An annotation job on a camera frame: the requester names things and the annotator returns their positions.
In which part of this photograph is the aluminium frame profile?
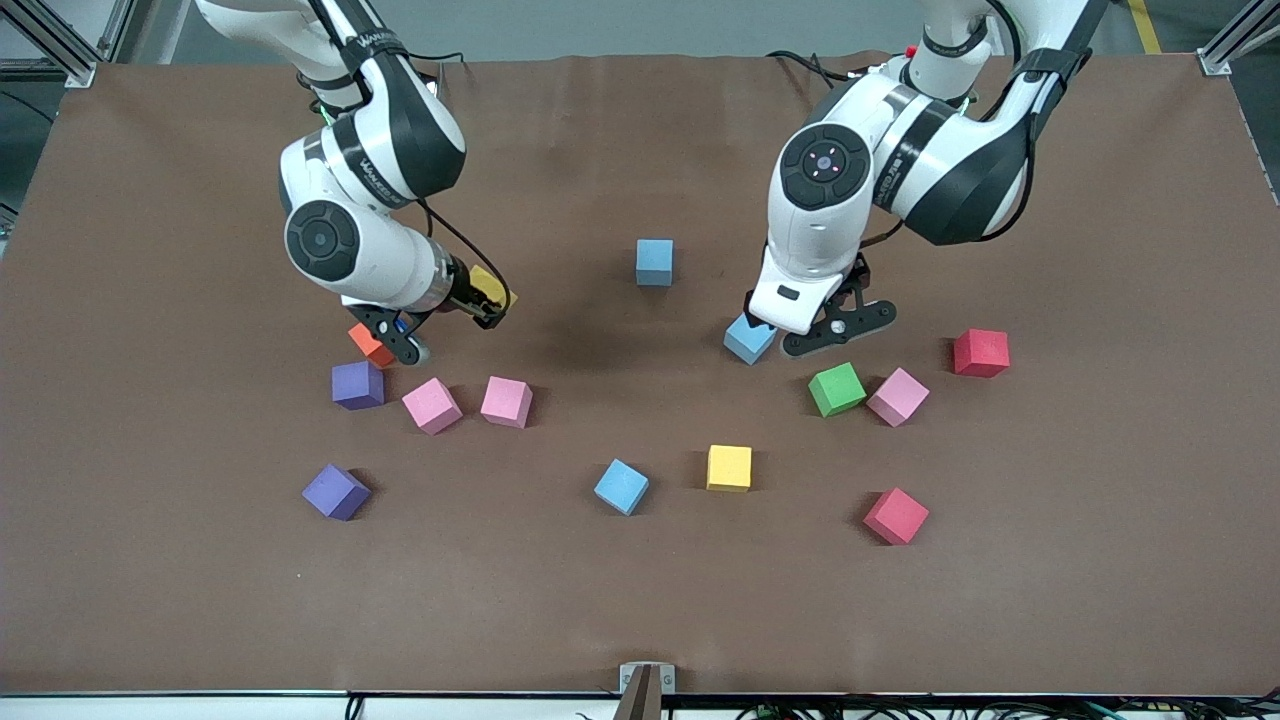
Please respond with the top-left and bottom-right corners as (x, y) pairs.
(1197, 0), (1280, 78)
(0, 0), (101, 89)

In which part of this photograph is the black base cable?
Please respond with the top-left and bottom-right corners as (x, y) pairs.
(768, 50), (851, 96)

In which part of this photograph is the orange foam cube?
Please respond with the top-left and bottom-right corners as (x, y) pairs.
(347, 322), (396, 369)

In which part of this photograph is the pink foam cube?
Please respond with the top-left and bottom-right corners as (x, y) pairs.
(480, 375), (534, 430)
(401, 376), (464, 436)
(866, 366), (931, 429)

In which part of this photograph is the purple foam cube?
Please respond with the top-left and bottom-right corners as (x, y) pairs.
(331, 360), (386, 412)
(301, 462), (372, 522)

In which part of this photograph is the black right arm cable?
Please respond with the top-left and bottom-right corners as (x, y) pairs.
(300, 0), (506, 301)

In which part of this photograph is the brown table mat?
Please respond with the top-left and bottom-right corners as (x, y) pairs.
(0, 50), (1280, 698)

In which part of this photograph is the rose red foam cube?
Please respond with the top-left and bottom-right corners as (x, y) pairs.
(863, 487), (931, 547)

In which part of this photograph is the yellow foam cube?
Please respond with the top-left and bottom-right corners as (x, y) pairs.
(706, 444), (753, 493)
(470, 265), (520, 313)

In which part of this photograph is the blue foam cube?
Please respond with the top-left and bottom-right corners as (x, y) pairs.
(593, 458), (651, 517)
(723, 312), (779, 366)
(636, 238), (675, 288)

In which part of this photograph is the grey metal bracket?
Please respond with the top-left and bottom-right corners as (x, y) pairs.
(619, 662), (677, 720)

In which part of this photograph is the green foam cube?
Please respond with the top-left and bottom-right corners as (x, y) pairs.
(808, 361), (868, 419)

